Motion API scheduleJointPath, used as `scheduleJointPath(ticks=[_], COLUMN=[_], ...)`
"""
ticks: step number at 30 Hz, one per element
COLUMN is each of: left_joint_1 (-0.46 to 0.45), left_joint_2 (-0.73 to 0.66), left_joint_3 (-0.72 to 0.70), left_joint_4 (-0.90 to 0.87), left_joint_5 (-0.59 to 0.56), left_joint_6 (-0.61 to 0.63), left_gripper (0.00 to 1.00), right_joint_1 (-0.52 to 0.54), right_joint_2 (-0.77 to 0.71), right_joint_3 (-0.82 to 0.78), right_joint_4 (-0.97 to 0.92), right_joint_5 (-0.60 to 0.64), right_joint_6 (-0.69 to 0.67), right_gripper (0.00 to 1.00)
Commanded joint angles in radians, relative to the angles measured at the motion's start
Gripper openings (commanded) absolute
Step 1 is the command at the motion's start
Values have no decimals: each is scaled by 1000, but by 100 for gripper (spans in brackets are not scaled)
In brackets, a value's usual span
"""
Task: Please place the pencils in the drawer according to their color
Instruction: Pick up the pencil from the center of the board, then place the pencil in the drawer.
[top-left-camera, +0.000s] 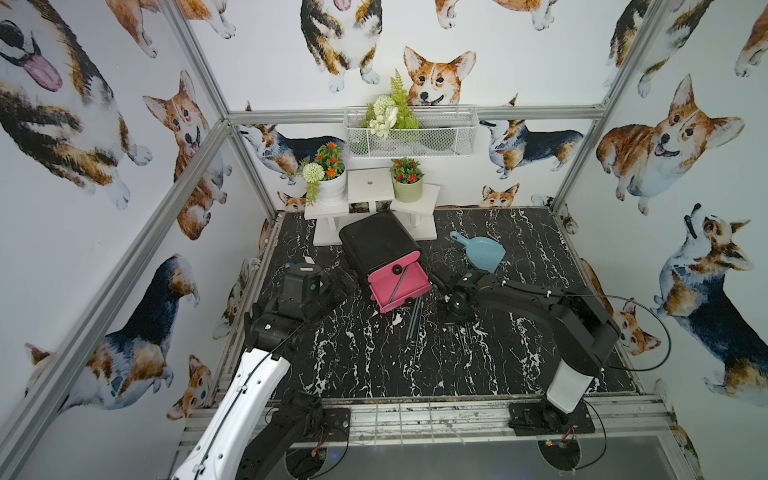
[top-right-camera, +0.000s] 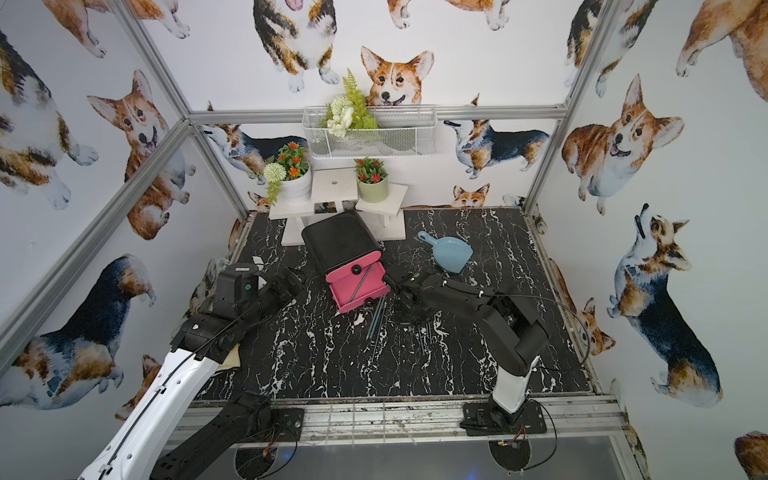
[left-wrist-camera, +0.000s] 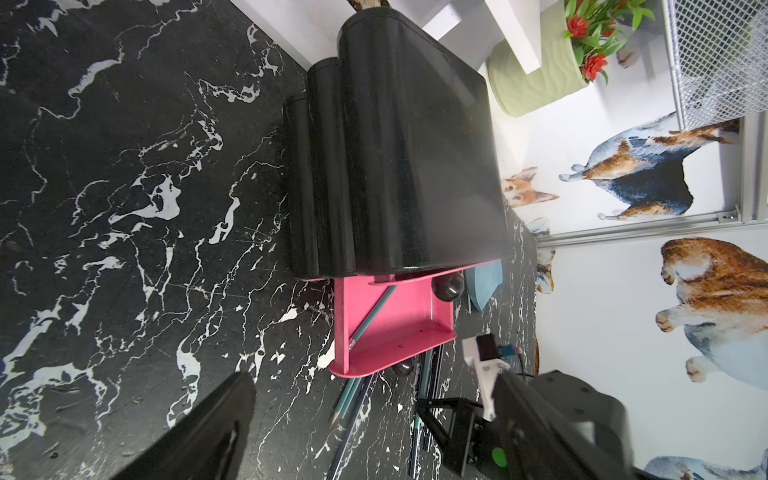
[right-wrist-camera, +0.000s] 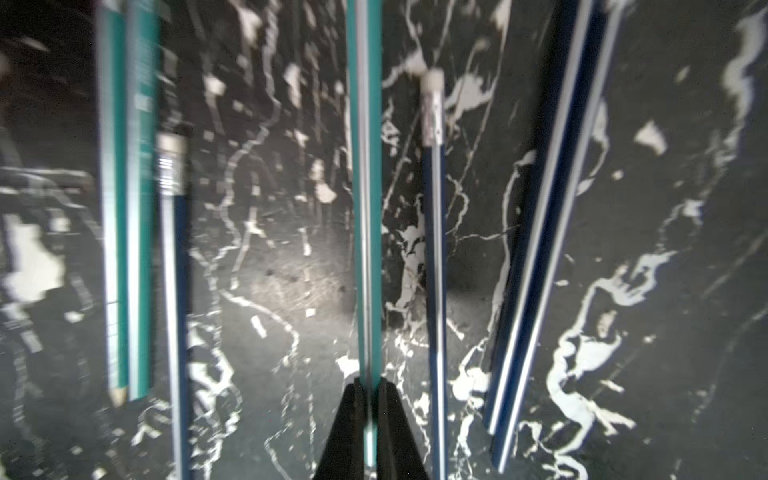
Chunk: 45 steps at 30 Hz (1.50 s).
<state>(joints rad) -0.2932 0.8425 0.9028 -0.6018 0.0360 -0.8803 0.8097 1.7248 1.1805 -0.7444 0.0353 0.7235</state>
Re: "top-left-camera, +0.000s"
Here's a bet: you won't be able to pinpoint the pink drawer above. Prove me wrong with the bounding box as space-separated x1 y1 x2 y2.
367 251 432 314

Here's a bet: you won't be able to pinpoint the black drawer cabinet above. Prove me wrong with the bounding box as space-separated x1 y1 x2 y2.
339 210 421 282

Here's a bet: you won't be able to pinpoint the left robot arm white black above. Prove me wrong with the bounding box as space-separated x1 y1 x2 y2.
173 263 358 479

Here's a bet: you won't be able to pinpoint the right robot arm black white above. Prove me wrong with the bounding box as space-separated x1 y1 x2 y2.
429 266 620 415

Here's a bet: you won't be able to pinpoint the teal plastic dustpan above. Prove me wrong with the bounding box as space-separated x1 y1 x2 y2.
450 231 506 274

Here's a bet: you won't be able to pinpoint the white pot orange flowers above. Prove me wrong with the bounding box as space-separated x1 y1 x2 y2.
301 141 346 205

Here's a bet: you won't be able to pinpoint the white stepped display stand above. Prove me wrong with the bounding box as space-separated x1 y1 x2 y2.
304 168 440 246

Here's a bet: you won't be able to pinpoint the green pot red flowers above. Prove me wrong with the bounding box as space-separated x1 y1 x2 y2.
390 157 424 203

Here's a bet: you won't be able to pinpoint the green white artificial fern flowers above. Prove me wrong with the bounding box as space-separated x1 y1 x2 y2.
361 70 420 139

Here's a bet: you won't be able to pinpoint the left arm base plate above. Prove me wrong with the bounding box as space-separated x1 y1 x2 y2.
288 408 351 445

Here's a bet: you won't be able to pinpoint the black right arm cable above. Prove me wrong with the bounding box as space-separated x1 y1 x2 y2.
599 293 673 373

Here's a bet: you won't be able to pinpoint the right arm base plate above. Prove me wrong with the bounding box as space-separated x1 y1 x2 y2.
508 400 596 436

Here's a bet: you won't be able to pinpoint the white wire basket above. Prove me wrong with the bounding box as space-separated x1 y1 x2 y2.
343 106 479 159

